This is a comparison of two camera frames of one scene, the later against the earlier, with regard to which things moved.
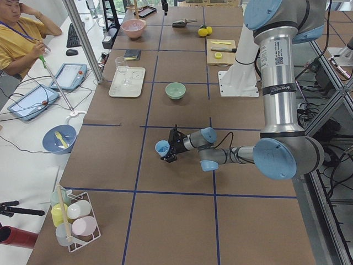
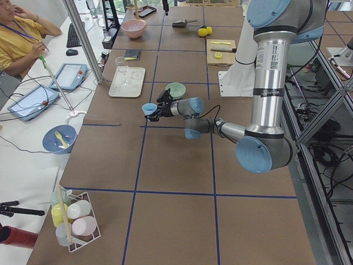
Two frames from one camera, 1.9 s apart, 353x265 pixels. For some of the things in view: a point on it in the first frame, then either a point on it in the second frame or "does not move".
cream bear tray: (128, 81) does not move
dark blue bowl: (59, 139) does not move
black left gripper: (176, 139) -> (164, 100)
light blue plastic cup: (162, 147) -> (149, 108)
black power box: (109, 37) does not move
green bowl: (175, 90) does not move
